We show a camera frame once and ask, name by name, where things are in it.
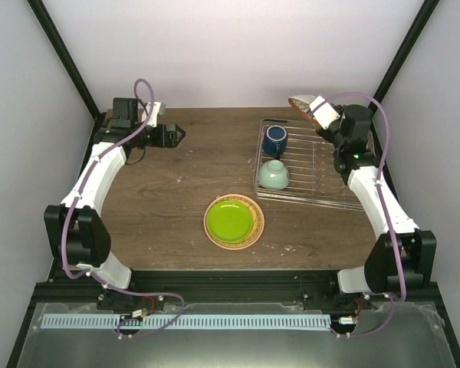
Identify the floral patterned orange-rim plate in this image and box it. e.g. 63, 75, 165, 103
287, 94, 319, 127

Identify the metal wire dish rack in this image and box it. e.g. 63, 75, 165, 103
254, 118, 363, 212

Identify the dark blue mug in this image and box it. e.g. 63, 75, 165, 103
262, 125, 288, 159

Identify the light green ceramic bowl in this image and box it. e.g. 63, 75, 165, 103
258, 159, 290, 190

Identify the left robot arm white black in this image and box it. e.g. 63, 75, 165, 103
44, 97, 186, 310

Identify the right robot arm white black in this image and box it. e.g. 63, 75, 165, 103
313, 103, 437, 309

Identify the lime green plate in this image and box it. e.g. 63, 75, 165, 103
205, 199, 254, 243

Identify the orange plate at stack bottom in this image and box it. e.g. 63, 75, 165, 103
203, 194, 265, 251

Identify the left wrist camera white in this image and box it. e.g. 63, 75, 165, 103
141, 102, 166, 127

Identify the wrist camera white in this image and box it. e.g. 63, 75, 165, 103
141, 102, 166, 127
309, 96, 340, 130

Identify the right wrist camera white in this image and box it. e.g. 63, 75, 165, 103
309, 96, 340, 130

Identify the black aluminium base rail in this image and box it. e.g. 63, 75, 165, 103
32, 269, 440, 311

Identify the right black frame post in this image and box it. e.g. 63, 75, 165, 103
366, 0, 441, 116

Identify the black frame post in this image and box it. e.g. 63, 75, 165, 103
25, 0, 102, 119
366, 0, 441, 116

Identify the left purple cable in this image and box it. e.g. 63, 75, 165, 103
61, 78, 186, 340

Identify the purple cable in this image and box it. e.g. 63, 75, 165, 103
321, 91, 409, 338
61, 78, 186, 340

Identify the left black frame post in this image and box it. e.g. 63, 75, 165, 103
25, 0, 102, 119

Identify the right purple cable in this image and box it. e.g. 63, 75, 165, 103
321, 91, 409, 338

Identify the light blue slotted cable duct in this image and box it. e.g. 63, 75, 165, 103
40, 314, 331, 330

